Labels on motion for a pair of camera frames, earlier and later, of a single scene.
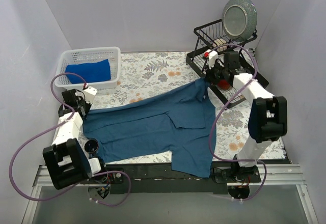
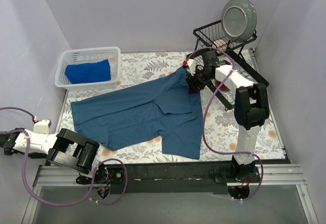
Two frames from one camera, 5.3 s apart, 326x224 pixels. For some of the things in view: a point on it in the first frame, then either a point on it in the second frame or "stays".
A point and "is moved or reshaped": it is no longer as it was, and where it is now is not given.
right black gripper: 217,72 to 193,82
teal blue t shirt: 179,122 is moved or reshaped
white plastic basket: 70,81 stays
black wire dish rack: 219,59 stays
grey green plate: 239,18 stays
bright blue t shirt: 90,71 stays
